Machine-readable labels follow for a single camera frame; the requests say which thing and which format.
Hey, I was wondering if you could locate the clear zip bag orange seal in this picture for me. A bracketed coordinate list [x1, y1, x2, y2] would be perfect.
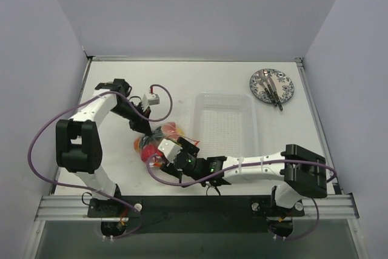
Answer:
[133, 121, 202, 169]

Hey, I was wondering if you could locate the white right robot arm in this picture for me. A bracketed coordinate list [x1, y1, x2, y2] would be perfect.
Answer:
[158, 137, 329, 215]

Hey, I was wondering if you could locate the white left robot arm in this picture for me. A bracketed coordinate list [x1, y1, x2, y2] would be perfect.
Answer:
[56, 79, 159, 217]

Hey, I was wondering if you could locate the fake dark grape bunch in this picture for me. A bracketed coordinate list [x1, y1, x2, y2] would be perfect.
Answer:
[139, 130, 165, 147]

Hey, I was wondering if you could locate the fake orange persimmon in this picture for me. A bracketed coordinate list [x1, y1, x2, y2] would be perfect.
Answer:
[133, 137, 144, 152]

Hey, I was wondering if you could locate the fake red apple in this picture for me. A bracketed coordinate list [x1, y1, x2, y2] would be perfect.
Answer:
[140, 144, 161, 163]

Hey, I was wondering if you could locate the fake watermelon slice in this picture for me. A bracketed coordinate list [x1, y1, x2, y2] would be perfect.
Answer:
[161, 122, 185, 138]

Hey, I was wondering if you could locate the white plastic basket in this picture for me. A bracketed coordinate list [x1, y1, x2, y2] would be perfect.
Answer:
[191, 92, 260, 158]

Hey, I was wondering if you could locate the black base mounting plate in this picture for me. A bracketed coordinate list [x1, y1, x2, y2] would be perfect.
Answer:
[87, 195, 304, 237]

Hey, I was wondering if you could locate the blue floral plate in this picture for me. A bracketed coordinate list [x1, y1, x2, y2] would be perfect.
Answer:
[249, 69, 295, 105]

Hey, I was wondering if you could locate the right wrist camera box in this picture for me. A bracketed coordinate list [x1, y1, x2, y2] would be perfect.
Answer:
[158, 139, 182, 163]

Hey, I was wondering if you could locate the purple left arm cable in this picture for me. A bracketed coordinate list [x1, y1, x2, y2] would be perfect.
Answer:
[27, 84, 173, 238]

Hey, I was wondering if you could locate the metal fork dark handle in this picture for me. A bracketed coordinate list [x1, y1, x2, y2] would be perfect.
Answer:
[259, 69, 283, 112]

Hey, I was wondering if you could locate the metal spoon dark handle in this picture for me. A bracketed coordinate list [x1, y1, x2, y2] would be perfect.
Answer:
[263, 69, 280, 105]

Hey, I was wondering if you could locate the aluminium front rail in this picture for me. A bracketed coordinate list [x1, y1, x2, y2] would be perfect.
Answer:
[35, 195, 360, 221]

